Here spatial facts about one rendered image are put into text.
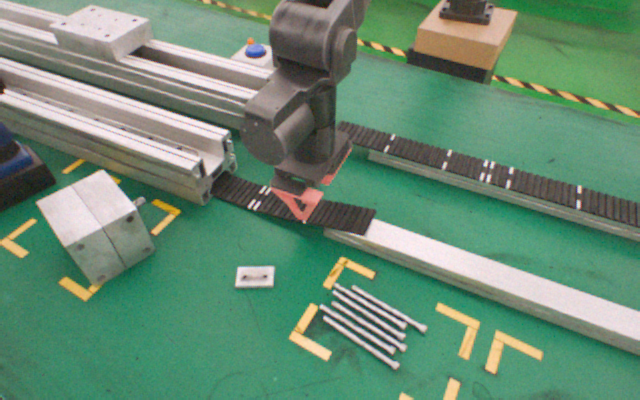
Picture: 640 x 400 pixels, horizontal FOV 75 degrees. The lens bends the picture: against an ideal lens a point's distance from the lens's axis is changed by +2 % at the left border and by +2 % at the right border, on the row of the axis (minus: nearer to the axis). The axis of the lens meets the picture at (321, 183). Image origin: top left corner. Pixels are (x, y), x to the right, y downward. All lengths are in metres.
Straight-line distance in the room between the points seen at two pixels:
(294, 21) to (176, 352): 0.40
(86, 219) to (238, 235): 0.20
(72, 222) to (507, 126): 0.75
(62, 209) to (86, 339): 0.17
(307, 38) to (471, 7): 0.72
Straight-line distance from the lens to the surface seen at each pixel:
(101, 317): 0.63
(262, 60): 0.92
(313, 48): 0.42
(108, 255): 0.62
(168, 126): 0.74
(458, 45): 1.06
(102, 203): 0.62
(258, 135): 0.43
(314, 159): 0.52
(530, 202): 0.74
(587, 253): 0.73
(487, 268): 0.61
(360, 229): 0.58
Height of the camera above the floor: 1.28
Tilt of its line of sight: 46 degrees down
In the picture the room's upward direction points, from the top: straight up
